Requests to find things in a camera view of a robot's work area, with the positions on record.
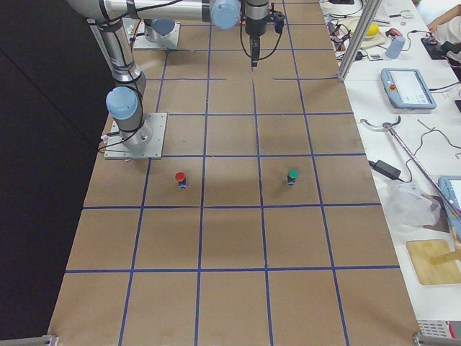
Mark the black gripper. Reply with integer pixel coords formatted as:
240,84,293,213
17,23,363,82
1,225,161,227
245,16,269,67

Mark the green push button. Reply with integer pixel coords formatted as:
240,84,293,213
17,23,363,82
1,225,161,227
287,169,299,186

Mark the yellow ball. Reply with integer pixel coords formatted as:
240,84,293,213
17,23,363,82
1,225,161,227
365,24,380,37

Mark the blue plastic cup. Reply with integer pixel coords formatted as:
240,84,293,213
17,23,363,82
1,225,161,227
385,36,406,60

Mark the metal reacher grabber tool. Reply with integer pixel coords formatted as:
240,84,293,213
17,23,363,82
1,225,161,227
359,115,461,221

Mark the blue teach pendant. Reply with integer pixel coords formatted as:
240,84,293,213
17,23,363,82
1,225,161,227
438,176,460,218
380,68,437,110

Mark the black power adapter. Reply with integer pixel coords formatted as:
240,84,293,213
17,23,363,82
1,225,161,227
368,160,401,180

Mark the clear plastic bag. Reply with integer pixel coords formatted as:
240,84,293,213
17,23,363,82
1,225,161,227
378,181,443,234

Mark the wooden cutting board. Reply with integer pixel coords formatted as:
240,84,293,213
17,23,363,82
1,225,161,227
406,240,460,285

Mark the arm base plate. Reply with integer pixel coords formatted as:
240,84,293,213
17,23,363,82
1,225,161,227
133,22,181,50
104,112,168,159

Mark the aluminium frame post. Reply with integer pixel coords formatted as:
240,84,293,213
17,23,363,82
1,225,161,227
338,0,382,81

